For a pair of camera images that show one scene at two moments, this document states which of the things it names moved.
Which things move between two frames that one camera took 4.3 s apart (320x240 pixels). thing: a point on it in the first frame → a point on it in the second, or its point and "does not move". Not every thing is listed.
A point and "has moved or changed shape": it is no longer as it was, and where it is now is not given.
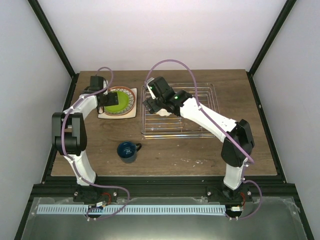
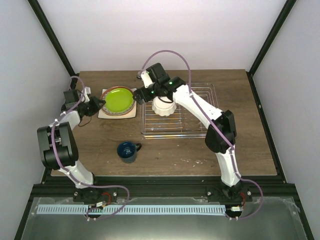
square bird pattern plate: (132, 114) does not move
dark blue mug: (127, 151) does not move
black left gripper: (112, 100) → (96, 105)
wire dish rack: (154, 125) does not move
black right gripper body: (150, 105) → (147, 97)
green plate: (123, 102) has moved or changed shape
